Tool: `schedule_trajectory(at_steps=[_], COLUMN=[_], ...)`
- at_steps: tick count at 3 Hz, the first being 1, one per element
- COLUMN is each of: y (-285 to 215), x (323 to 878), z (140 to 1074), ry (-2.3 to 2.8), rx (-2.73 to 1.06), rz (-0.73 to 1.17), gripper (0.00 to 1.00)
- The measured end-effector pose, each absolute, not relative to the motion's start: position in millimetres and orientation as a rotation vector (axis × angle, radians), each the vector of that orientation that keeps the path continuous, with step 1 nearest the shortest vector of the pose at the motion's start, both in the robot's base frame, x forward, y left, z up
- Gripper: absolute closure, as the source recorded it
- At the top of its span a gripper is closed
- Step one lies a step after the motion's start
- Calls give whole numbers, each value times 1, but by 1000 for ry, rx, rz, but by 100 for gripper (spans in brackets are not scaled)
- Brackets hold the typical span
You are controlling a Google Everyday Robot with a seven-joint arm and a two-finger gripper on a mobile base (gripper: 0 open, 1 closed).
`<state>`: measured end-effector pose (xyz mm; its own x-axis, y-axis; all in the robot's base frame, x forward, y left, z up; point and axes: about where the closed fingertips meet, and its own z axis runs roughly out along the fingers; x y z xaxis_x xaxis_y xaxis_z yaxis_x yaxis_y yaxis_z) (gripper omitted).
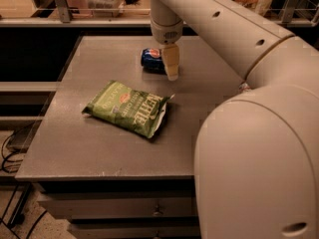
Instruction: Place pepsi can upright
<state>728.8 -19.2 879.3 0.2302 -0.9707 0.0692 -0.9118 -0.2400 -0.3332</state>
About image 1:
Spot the clear plastic water bottle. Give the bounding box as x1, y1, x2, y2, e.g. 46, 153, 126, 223
238, 83, 251, 94

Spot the green kettle chips bag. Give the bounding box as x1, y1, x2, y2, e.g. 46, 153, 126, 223
82, 80, 173, 138

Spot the blue pepsi can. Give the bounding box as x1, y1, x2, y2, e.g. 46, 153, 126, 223
141, 48, 164, 74

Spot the black cables left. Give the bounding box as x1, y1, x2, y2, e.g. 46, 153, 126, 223
0, 122, 48, 239

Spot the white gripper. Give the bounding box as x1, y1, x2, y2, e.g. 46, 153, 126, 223
151, 17, 183, 81

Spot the metal shelf rail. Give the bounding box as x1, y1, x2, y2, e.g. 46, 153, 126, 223
0, 0, 319, 27

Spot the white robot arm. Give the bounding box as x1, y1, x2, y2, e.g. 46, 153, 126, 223
151, 0, 319, 239

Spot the clear plastic container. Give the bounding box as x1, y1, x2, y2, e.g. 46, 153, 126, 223
86, 0, 124, 18

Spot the grey drawer cabinet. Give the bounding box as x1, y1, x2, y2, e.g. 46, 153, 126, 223
38, 180, 201, 239

